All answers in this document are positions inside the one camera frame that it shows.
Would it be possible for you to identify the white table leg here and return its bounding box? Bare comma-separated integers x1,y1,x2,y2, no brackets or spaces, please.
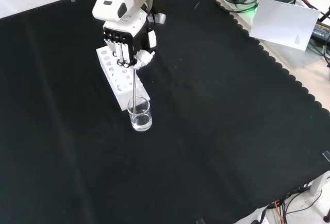
310,171,330,196

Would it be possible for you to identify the pale board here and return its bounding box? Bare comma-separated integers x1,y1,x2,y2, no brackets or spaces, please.
249,0,321,52

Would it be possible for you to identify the black power adapter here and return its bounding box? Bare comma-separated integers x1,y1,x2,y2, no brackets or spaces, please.
310,20,330,43

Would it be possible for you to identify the clear glass beaker with water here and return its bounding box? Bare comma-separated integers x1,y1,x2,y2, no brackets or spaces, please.
127,96,153,132

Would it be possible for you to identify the white test tube rack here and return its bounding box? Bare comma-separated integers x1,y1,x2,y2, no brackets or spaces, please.
96,45,151,112

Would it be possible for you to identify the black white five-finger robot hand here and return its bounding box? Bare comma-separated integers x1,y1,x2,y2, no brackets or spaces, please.
92,0,167,71

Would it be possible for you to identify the black bench cloth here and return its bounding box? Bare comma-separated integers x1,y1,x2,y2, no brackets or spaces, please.
0,0,330,224

